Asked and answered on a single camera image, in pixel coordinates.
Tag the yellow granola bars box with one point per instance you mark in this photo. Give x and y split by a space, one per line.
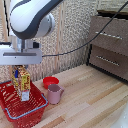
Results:
22 83

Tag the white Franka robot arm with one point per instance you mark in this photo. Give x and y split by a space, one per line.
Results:
31 18

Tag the red plastic basket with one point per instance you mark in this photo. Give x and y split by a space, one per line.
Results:
20 110

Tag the red plastic bowl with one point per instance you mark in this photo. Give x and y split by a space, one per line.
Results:
50 81

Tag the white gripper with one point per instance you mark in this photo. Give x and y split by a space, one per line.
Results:
20 55

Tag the brown drawer cabinet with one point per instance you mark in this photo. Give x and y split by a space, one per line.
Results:
110 46

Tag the pink plastic mug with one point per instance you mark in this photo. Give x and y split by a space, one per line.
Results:
53 94

